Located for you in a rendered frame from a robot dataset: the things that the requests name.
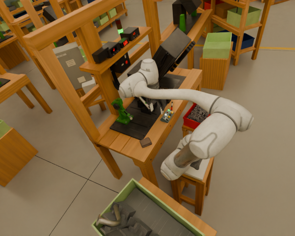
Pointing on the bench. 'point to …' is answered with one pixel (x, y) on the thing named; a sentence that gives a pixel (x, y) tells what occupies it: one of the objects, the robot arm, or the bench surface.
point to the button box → (166, 116)
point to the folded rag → (145, 142)
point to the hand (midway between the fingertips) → (157, 109)
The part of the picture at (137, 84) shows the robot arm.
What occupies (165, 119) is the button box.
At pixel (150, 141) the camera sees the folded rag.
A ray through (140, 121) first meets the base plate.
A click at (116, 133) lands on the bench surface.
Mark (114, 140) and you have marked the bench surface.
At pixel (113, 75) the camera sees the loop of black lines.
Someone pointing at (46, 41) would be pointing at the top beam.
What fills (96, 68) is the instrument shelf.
